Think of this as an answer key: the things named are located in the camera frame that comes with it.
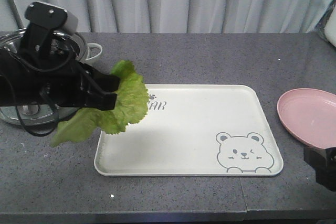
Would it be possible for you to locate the pink round plate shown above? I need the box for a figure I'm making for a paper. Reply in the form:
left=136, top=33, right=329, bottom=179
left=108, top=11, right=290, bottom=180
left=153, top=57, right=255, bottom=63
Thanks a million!
left=277, top=88, right=335, bottom=149

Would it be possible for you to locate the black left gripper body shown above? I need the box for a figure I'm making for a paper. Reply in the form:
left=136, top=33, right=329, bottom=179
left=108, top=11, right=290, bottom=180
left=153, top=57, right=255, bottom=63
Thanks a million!
left=1, top=49, right=91, bottom=108

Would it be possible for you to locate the cream bear serving tray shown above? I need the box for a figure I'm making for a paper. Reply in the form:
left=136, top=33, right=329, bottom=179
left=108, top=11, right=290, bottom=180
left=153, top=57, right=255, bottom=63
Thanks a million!
left=94, top=84, right=284, bottom=177

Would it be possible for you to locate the black left camera cable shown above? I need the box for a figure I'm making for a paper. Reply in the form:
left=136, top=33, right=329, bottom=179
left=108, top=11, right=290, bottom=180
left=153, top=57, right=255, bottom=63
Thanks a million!
left=5, top=50, right=79, bottom=137

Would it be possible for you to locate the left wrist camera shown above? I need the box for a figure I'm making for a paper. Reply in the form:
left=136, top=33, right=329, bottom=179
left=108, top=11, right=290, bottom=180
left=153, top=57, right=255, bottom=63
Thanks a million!
left=18, top=2, right=78, bottom=57

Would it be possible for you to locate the green lettuce leaf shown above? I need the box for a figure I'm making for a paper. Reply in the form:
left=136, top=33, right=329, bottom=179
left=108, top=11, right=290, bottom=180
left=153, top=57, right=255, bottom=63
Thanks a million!
left=50, top=60, right=149, bottom=147

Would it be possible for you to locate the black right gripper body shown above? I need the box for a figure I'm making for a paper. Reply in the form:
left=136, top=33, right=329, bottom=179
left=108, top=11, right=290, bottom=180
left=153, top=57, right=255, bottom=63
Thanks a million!
left=303, top=147, right=335, bottom=191

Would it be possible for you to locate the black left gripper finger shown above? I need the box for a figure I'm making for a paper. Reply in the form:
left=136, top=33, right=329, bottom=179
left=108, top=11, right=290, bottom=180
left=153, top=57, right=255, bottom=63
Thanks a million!
left=83, top=63, right=120, bottom=92
left=78, top=89, right=117, bottom=111

